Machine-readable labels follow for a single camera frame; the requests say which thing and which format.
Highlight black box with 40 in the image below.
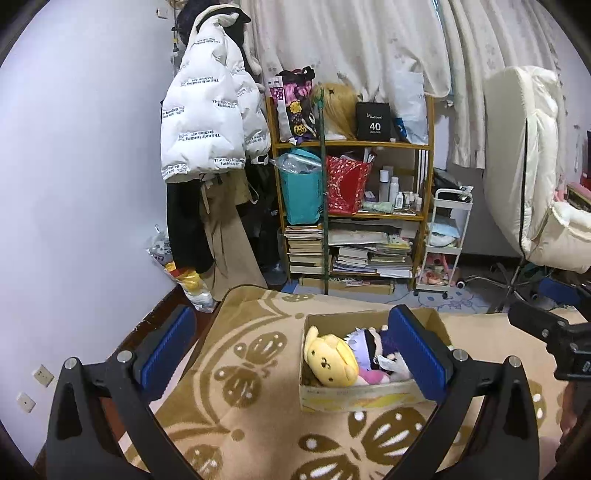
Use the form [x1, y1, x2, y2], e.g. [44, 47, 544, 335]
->
[356, 102, 392, 142]

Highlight beige patterned rug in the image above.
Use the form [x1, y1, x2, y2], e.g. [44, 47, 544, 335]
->
[124, 285, 578, 480]

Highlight plastic bag with toys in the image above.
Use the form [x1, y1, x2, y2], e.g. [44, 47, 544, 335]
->
[146, 225, 217, 313]

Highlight yellow dog plush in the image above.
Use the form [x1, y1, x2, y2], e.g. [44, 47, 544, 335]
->
[303, 326, 359, 388]

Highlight black hanging garment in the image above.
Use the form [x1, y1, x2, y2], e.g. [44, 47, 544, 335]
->
[166, 180, 214, 274]

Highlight stack of books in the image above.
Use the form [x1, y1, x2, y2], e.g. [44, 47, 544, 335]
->
[283, 224, 325, 276]

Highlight purple black patterned bag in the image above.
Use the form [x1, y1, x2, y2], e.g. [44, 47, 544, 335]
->
[267, 66, 318, 145]

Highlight white floral curtain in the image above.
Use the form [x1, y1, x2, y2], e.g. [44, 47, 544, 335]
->
[239, 1, 560, 169]

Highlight wooden bookshelf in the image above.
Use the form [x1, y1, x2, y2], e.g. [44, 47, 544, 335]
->
[264, 94, 436, 296]

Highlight wall socket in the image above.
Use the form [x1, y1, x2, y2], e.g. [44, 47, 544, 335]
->
[32, 365, 55, 388]
[16, 392, 36, 414]

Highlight white plastic bag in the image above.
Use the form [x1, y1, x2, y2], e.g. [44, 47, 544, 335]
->
[392, 71, 429, 145]

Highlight white rolling cart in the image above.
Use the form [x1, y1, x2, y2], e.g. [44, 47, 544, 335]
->
[413, 186, 473, 299]

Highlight pink bear plush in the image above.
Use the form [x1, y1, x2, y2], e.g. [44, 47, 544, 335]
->
[355, 368, 391, 386]

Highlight beige coat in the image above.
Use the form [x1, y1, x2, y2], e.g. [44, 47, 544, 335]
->
[201, 170, 266, 301]

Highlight blonde wig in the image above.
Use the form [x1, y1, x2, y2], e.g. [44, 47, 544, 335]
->
[315, 83, 359, 140]

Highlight cardboard box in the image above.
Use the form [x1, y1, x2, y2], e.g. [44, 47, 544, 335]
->
[298, 311, 426, 413]

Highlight white puffer jacket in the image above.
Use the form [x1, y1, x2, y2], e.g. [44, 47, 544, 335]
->
[160, 4, 271, 183]

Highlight person's right hand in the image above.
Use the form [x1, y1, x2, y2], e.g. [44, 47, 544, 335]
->
[560, 382, 591, 440]

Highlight teal bag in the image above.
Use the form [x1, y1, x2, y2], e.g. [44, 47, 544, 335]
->
[276, 149, 322, 225]

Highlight cream office chair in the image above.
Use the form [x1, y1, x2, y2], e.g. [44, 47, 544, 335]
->
[482, 65, 591, 315]

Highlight purple white plush doll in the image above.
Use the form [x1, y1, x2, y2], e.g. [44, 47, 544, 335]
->
[345, 325, 413, 384]

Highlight red gift bag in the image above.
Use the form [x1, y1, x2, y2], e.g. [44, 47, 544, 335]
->
[327, 156, 372, 215]

